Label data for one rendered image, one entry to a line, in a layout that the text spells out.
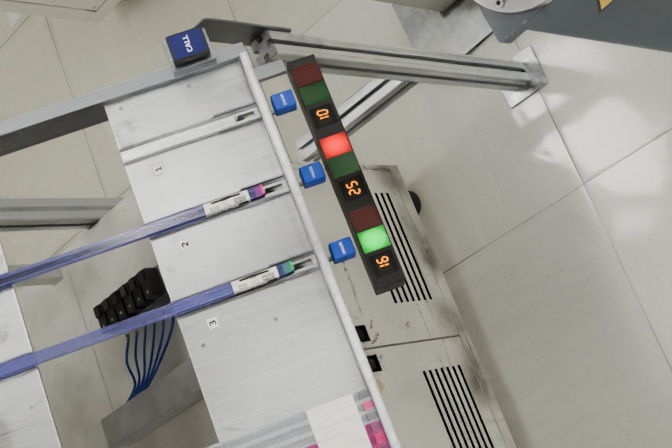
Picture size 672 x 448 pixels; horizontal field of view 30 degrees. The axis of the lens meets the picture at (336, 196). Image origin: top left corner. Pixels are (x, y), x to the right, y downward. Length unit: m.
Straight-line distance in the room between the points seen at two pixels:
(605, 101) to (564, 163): 0.13
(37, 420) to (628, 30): 0.87
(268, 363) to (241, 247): 0.15
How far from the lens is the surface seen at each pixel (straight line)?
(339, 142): 1.66
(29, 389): 1.60
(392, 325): 2.13
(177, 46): 1.67
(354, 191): 1.64
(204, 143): 1.66
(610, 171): 2.17
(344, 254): 1.59
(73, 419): 2.20
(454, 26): 2.36
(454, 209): 2.36
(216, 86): 1.69
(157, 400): 1.95
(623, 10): 1.56
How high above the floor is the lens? 1.87
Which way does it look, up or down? 47 degrees down
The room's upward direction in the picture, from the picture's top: 91 degrees counter-clockwise
